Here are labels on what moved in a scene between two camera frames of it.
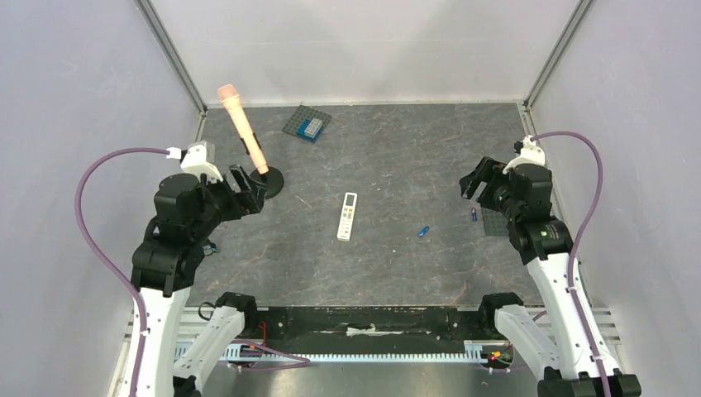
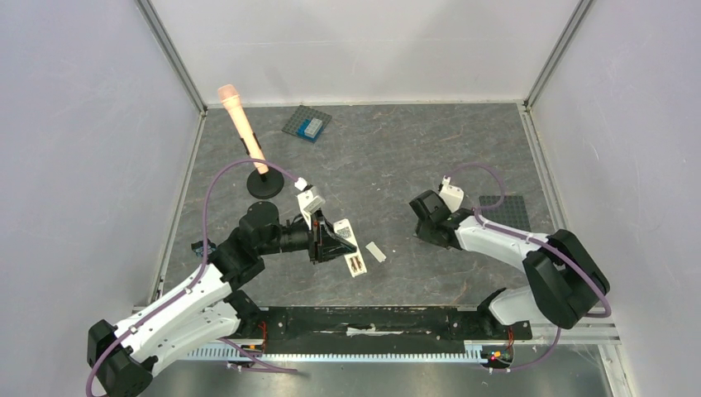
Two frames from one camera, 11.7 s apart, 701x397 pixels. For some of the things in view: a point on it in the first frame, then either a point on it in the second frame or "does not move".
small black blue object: (209, 248) does not move
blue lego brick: (301, 131) does not move
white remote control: (347, 217) → (354, 259)
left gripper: (249, 199) → (321, 251)
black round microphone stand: (273, 180) does not move
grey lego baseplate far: (303, 113) does not move
